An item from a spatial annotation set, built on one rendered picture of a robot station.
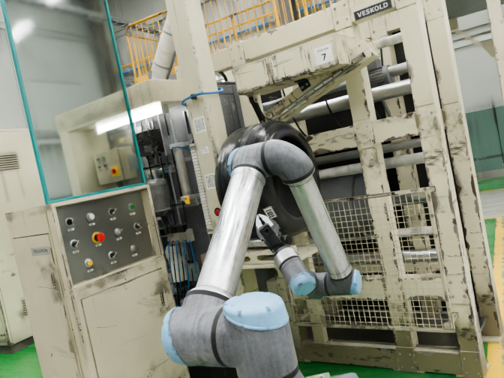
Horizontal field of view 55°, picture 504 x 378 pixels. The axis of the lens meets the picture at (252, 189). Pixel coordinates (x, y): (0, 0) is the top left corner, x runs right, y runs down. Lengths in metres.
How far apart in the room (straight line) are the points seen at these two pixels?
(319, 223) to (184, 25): 1.32
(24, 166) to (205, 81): 3.14
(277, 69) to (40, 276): 1.48
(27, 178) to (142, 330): 3.14
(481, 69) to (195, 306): 10.23
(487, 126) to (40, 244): 9.75
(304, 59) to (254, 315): 1.56
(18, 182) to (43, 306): 2.93
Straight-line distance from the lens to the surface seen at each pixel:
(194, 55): 2.51
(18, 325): 5.16
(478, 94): 11.15
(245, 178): 1.52
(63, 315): 2.33
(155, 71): 3.09
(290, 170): 1.54
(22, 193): 5.26
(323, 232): 1.68
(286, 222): 2.19
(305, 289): 1.81
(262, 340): 1.16
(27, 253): 2.44
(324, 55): 2.39
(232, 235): 1.41
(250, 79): 2.61
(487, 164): 11.11
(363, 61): 2.46
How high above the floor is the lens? 1.27
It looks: 3 degrees down
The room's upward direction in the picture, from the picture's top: 11 degrees counter-clockwise
